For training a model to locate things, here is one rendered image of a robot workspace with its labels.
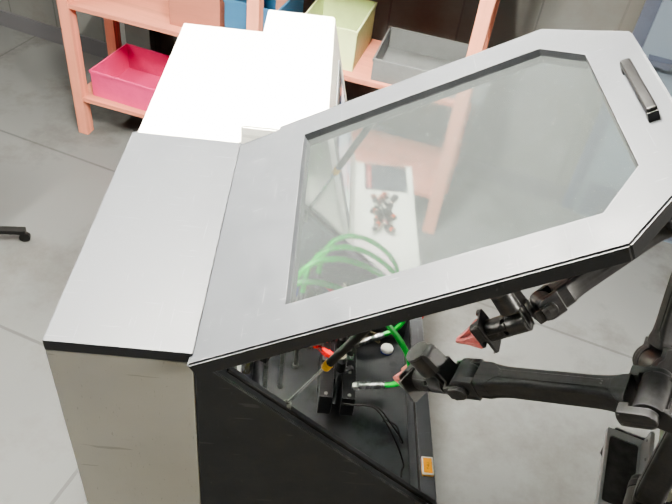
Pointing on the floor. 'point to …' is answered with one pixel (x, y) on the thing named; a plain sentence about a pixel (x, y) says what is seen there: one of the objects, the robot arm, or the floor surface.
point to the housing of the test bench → (152, 280)
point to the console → (292, 72)
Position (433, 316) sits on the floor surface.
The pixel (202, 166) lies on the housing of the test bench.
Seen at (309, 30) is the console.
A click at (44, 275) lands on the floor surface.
